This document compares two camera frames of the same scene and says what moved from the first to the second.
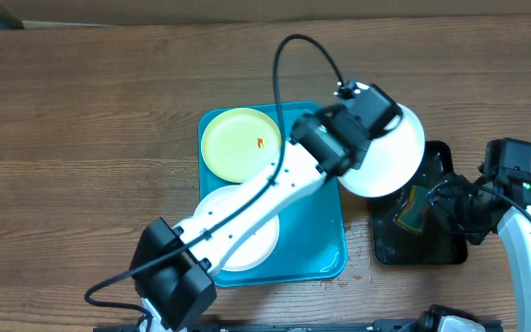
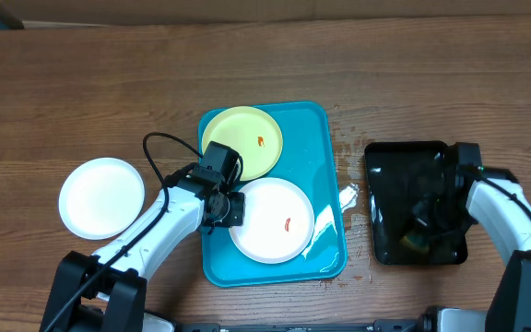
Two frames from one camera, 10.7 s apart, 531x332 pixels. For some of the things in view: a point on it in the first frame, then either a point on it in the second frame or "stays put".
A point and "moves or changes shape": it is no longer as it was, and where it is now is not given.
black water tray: [395, 243] stays put
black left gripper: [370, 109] -> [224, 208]
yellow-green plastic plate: [238, 143] stays put
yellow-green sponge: [412, 213] -> [418, 243]
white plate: [257, 248] moves or changes shape
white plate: [391, 161] -> [101, 198]
